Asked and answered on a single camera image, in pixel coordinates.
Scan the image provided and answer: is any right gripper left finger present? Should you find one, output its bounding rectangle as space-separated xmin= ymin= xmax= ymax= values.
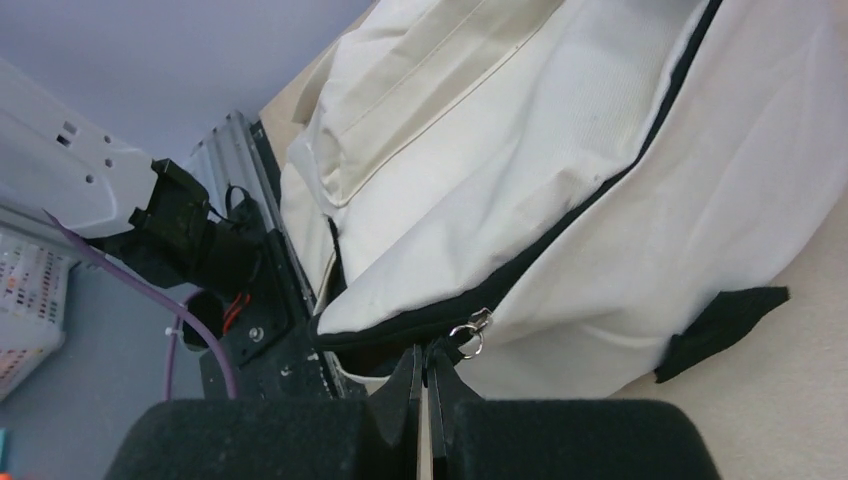
xmin=106 ymin=346 xmax=423 ymax=479

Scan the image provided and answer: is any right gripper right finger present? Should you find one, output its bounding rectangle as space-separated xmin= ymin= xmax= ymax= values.
xmin=426 ymin=341 xmax=720 ymax=479

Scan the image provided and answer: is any beige canvas backpack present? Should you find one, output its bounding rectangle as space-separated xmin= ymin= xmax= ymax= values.
xmin=280 ymin=1 xmax=847 ymax=398

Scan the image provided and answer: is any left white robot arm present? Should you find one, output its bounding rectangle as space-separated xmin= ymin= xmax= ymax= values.
xmin=1 ymin=61 xmax=260 ymax=298

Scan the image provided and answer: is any white plastic basket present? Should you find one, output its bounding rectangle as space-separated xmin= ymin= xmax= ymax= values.
xmin=1 ymin=233 xmax=76 ymax=399

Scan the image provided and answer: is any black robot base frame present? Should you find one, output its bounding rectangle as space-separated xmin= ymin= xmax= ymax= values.
xmin=191 ymin=110 xmax=367 ymax=399

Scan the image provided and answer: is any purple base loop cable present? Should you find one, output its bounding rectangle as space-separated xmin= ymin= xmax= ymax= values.
xmin=43 ymin=210 xmax=241 ymax=401

